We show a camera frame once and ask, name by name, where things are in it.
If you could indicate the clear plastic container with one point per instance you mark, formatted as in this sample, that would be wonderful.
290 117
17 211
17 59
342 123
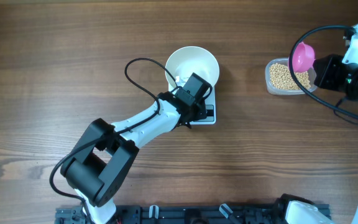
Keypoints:
275 91

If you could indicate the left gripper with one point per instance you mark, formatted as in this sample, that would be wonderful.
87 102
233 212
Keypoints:
202 110

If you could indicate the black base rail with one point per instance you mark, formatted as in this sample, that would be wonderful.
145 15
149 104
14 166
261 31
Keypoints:
248 214

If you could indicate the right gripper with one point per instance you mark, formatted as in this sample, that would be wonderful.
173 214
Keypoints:
325 74

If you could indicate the white bowl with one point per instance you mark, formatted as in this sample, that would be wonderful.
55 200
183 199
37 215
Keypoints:
192 59

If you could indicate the pile of soybeans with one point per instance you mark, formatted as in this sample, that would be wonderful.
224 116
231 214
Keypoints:
281 78

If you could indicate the pink plastic scoop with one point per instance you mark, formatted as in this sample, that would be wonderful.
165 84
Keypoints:
303 58

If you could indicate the white digital kitchen scale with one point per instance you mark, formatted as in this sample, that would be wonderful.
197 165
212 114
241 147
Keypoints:
209 113

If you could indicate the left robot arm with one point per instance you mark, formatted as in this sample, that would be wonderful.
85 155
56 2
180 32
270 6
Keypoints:
101 159

